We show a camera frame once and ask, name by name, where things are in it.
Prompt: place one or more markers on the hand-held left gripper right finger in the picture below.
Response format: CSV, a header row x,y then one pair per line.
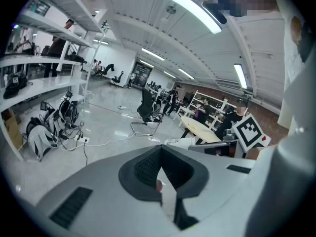
x,y
222,186

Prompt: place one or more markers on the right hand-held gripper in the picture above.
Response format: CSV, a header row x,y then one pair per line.
x,y
250,132

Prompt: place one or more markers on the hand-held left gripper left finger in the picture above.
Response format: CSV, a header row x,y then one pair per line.
x,y
111,206

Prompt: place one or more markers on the person's right forearm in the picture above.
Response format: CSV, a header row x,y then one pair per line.
x,y
254,154

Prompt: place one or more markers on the round cream table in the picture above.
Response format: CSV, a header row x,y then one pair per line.
x,y
197,128

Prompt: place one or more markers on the small white table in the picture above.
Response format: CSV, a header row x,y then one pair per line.
x,y
185,110

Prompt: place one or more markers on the white open shelf rack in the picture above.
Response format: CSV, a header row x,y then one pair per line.
x,y
193,101

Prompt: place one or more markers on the white power strip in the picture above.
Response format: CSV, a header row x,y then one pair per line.
x,y
82,139

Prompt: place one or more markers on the black cantilever mesh chair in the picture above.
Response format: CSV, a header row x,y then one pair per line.
x,y
146,105

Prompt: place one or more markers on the long ceiling tube light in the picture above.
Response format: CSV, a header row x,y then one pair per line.
x,y
190,6
153,54
241,76
186,73

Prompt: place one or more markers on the white and black backpacks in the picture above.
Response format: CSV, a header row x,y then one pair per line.
x,y
40,137

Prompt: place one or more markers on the black glass double door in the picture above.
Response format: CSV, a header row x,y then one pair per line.
x,y
143,73

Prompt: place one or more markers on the white and black floor machine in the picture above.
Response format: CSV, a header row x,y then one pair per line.
x,y
71,110
55,122

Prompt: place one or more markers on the person's white printed shirt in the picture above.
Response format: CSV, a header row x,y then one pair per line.
x,y
293,83

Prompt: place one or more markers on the black swivel office chair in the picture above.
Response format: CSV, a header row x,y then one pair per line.
x,y
107,69
117,79

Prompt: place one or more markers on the cardboard box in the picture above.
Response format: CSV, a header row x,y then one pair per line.
x,y
13,132

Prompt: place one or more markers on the large white shelving rack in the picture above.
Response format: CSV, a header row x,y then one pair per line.
x,y
49,83

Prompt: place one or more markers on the round ceiling fixture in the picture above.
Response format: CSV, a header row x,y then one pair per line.
x,y
171,9

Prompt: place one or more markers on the black bag with tag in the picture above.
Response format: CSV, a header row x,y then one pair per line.
x,y
14,88

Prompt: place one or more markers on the dark labelled box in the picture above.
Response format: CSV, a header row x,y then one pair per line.
x,y
38,6

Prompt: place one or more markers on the black head-worn camera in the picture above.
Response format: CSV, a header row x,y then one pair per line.
x,y
217,15

